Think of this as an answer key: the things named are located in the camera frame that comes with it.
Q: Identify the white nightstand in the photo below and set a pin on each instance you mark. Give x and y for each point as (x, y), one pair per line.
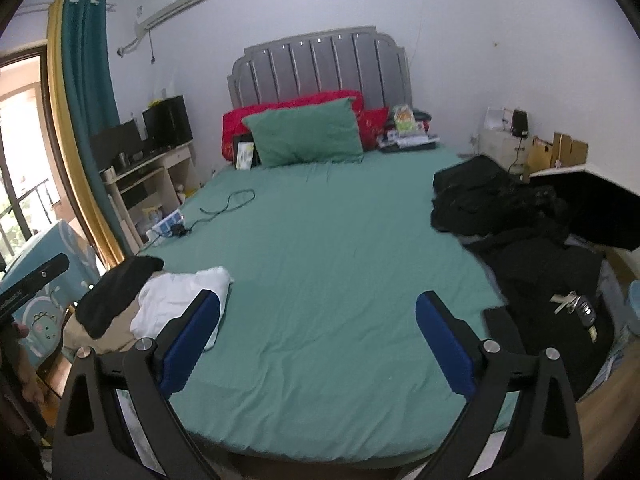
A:
(500, 152)

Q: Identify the black crumpled jacket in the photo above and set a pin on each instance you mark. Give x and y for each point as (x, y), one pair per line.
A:
(485, 195)

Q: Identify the metal tumbler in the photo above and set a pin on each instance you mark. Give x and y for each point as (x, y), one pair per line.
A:
(122, 161)

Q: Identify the bin with white bag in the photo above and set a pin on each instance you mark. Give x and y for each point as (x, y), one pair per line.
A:
(155, 216)

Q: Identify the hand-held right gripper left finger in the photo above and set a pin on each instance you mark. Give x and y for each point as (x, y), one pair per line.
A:
(192, 340)

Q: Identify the person's left hand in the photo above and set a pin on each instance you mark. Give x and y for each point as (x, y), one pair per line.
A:
(27, 365)

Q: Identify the small red pillow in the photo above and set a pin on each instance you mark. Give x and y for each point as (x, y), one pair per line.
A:
(372, 127)

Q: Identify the cardboard boxes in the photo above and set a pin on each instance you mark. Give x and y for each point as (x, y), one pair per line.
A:
(560, 155)

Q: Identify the white power strip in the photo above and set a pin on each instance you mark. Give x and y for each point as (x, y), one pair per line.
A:
(167, 222)

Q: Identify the colourful snack packet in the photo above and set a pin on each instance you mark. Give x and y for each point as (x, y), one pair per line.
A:
(405, 120)

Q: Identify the teal curtain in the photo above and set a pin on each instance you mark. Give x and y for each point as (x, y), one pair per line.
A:
(90, 85)

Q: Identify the black umbrella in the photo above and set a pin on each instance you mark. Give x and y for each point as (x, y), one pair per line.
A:
(600, 210)

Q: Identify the balcony railing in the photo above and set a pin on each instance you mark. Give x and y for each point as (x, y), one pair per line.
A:
(25, 210)

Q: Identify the dark tablet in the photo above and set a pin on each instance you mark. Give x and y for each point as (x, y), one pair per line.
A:
(500, 330)

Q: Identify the stack of books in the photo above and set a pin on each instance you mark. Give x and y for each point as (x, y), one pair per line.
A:
(410, 142)

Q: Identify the bed with green sheet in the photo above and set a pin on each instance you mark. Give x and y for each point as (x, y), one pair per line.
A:
(325, 270)

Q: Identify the small black device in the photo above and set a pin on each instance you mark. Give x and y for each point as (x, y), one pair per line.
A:
(520, 122)

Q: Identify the white hooded shirt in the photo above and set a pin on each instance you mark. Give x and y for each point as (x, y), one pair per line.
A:
(175, 290)

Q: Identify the black computer tower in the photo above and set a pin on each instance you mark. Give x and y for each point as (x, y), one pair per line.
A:
(167, 122)

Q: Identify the bunch of metal keys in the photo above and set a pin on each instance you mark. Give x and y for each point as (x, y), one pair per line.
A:
(565, 302)

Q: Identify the white box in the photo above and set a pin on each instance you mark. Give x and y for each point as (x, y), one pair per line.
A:
(497, 119)

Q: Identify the yellow curtain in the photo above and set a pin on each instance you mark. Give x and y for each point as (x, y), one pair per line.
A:
(62, 110)

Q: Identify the black monitor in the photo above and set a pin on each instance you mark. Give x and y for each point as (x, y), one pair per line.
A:
(115, 142)

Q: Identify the white mug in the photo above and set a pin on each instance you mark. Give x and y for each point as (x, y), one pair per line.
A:
(107, 175)

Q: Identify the black car key fob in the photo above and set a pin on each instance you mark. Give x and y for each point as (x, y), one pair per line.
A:
(586, 317)

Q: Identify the green pillow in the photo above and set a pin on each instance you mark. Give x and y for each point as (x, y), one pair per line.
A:
(305, 135)

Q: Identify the beige folded garment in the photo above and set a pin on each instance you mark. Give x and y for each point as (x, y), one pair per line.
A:
(115, 337)

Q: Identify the light wooden desk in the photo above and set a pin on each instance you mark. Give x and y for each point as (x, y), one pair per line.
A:
(170, 157)

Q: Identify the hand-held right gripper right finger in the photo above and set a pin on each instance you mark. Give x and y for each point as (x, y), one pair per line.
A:
(445, 340)

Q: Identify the white packet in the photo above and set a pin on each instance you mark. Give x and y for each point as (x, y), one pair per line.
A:
(245, 156)

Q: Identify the large red pillow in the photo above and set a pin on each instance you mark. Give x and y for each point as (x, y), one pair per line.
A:
(235, 120)

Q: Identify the grey padded headboard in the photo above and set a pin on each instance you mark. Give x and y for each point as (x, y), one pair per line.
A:
(320, 65)

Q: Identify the black long coat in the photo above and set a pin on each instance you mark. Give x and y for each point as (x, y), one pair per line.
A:
(540, 270)

